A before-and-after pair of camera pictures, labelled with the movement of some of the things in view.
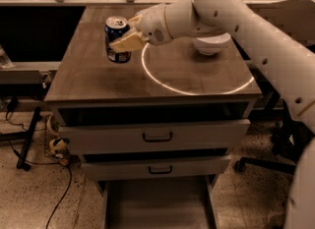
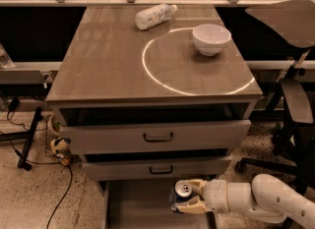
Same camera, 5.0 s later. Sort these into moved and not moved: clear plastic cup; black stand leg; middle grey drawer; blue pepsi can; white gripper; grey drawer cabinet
Moved: blue pepsi can; white gripper
Not moved: black stand leg; grey drawer cabinet; clear plastic cup; middle grey drawer
